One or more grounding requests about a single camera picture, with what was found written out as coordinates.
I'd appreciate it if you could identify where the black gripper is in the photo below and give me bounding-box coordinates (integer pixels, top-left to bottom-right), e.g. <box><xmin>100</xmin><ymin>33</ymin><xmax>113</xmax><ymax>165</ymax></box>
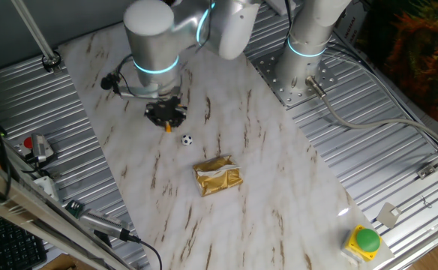
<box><xmin>145</xmin><ymin>96</ymin><xmax>188</xmax><ymax>128</ymax></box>

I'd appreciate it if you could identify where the gold tissue pack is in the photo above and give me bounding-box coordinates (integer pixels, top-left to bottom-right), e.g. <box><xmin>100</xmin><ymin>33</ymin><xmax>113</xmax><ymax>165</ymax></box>
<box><xmin>191</xmin><ymin>154</ymin><xmax>245</xmax><ymax>198</ymax></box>

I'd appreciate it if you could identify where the white marble pattern mat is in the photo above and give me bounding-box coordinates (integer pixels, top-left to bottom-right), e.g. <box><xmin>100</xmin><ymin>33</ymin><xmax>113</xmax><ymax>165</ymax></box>
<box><xmin>58</xmin><ymin>0</ymin><xmax>395</xmax><ymax>270</ymax></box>

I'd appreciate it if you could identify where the black keyboard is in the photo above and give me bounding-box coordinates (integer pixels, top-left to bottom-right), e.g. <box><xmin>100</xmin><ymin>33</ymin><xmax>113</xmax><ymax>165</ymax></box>
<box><xmin>0</xmin><ymin>209</ymin><xmax>48</xmax><ymax>270</ymax></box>

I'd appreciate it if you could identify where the white printed board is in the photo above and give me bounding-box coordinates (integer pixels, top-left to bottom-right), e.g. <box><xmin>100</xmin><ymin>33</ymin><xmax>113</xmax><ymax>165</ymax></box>
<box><xmin>333</xmin><ymin>5</ymin><xmax>370</xmax><ymax>44</ymax></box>

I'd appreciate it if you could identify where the yellow box green button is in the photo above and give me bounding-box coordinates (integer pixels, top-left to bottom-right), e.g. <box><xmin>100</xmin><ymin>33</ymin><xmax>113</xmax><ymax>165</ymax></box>
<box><xmin>341</xmin><ymin>223</ymin><xmax>383</xmax><ymax>263</ymax></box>

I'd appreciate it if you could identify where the small grey metal plate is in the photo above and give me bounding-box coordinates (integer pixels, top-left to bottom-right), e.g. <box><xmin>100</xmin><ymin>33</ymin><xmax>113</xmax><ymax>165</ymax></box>
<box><xmin>376</xmin><ymin>202</ymin><xmax>403</xmax><ymax>230</ymax></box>

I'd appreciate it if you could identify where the orange green patterned cloth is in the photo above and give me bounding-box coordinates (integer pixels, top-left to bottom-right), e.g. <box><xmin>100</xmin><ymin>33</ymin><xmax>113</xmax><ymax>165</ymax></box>
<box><xmin>353</xmin><ymin>0</ymin><xmax>438</xmax><ymax>136</ymax></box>

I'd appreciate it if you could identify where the black bulbous cable connector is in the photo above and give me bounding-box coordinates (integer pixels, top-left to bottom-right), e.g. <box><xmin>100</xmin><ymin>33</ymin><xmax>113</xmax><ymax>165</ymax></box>
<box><xmin>100</xmin><ymin>72</ymin><xmax>121</xmax><ymax>91</ymax></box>

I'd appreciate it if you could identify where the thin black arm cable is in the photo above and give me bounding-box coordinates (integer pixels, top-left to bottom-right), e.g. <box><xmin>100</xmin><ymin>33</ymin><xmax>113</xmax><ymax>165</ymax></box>
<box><xmin>106</xmin><ymin>54</ymin><xmax>137</xmax><ymax>97</ymax></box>

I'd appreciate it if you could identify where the long black arm cable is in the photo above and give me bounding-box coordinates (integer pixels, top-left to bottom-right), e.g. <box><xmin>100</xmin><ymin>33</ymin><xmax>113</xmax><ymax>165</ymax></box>
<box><xmin>194</xmin><ymin>0</ymin><xmax>218</xmax><ymax>52</ymax></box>

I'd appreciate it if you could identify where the silver finned camera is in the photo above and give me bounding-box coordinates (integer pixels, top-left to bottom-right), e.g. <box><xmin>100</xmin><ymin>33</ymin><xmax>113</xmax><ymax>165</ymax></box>
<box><xmin>79</xmin><ymin>208</ymin><xmax>132</xmax><ymax>242</ymax></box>

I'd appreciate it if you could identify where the black camera cable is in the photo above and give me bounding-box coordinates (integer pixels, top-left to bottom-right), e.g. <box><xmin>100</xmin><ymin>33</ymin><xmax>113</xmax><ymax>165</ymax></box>
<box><xmin>127</xmin><ymin>234</ymin><xmax>164</xmax><ymax>270</ymax></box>

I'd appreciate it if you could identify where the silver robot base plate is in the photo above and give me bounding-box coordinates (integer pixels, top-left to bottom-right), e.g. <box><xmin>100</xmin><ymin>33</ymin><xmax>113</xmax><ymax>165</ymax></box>
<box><xmin>250</xmin><ymin>48</ymin><xmax>338</xmax><ymax>110</ymax></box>

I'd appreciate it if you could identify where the thin aluminium frame post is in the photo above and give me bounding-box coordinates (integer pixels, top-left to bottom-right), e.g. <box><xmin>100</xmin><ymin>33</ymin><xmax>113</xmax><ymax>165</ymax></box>
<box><xmin>10</xmin><ymin>0</ymin><xmax>62</xmax><ymax>73</ymax></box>

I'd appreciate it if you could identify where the thick grey cable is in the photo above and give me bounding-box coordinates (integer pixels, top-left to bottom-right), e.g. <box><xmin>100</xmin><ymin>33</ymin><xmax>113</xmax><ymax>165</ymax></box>
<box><xmin>304</xmin><ymin>74</ymin><xmax>438</xmax><ymax>151</ymax></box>

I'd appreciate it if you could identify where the bundle of thin cables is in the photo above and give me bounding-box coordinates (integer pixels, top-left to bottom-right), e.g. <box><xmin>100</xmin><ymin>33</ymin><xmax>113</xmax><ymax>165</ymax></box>
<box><xmin>322</xmin><ymin>43</ymin><xmax>438</xmax><ymax>149</ymax></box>

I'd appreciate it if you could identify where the silver corner bracket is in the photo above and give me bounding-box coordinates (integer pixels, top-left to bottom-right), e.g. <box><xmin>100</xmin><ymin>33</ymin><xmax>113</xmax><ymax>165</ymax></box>
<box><xmin>416</xmin><ymin>164</ymin><xmax>437</xmax><ymax>180</ymax></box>

